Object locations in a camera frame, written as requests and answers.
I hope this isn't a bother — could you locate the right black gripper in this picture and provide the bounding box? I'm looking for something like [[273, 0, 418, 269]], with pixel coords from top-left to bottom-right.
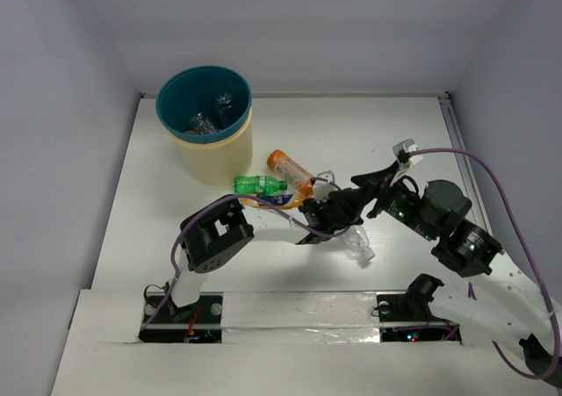
[[328, 160, 438, 241]]

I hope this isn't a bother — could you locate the clear ribbed plastic bottle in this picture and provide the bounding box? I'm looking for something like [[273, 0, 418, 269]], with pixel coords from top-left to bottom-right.
[[341, 226, 375, 269]]

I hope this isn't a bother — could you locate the orange bottle white label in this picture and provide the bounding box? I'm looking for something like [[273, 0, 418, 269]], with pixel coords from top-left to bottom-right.
[[267, 149, 313, 198]]

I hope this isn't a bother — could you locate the yellow bottle blue label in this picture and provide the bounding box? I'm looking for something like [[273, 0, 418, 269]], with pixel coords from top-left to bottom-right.
[[240, 194, 306, 210]]

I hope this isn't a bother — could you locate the green plastic bottle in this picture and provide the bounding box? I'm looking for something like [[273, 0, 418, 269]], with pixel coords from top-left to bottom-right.
[[234, 176, 288, 196]]

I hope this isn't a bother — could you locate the clear bottle blue label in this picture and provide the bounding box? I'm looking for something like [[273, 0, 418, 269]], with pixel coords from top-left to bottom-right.
[[214, 92, 235, 129]]

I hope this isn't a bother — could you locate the clear bottle white cap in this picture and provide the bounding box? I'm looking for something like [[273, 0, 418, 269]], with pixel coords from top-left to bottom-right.
[[190, 112, 219, 135]]

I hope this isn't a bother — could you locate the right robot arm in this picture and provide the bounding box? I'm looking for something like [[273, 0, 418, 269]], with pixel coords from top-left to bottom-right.
[[351, 163, 561, 387]]

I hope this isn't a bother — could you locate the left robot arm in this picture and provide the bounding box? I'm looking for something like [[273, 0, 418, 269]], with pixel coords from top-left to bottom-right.
[[163, 188, 369, 321]]

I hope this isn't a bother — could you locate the teal and cream bin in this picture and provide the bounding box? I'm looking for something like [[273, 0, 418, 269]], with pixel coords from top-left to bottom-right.
[[155, 66, 253, 185]]

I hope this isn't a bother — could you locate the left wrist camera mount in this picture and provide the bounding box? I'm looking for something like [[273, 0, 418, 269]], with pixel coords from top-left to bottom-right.
[[311, 170, 341, 202]]

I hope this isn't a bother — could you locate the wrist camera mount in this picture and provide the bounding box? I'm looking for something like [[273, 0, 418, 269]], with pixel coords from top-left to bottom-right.
[[311, 170, 341, 202], [393, 139, 422, 169]]

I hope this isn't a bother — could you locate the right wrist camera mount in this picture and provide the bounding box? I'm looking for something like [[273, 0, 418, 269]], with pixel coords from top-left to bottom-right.
[[393, 139, 422, 169]]

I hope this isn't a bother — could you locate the aluminium rail right edge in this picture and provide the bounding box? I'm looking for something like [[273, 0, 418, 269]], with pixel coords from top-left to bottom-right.
[[438, 92, 488, 226]]

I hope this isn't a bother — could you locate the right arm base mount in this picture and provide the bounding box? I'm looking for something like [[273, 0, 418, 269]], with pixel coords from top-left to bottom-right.
[[370, 274, 462, 343]]

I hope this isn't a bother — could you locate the silver taped front rail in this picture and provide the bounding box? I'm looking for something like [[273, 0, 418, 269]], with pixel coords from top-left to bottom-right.
[[220, 292, 380, 345]]

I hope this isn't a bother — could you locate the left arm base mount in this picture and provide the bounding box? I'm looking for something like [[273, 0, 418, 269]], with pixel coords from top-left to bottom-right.
[[139, 284, 223, 344]]

